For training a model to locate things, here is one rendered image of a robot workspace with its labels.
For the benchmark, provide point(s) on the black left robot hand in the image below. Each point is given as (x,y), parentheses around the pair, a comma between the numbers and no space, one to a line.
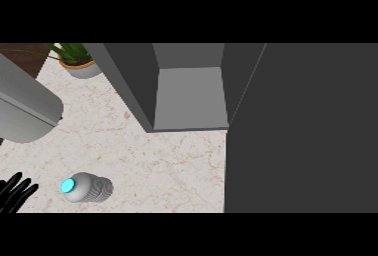
(13,195)

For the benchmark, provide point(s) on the grey water bottle, cyan cap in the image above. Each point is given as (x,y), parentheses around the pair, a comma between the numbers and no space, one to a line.
(87,187)

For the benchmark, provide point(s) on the grey open cabinet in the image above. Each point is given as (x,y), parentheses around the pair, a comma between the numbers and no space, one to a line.
(189,96)

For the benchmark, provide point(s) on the dark grey cabinet door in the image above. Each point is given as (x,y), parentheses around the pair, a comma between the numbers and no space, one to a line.
(304,130)

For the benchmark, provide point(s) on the pale grey rounded appliance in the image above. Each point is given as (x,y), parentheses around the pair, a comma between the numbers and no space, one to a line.
(24,106)

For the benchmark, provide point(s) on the green plant in grey pot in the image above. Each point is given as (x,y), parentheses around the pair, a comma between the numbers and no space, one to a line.
(77,61)

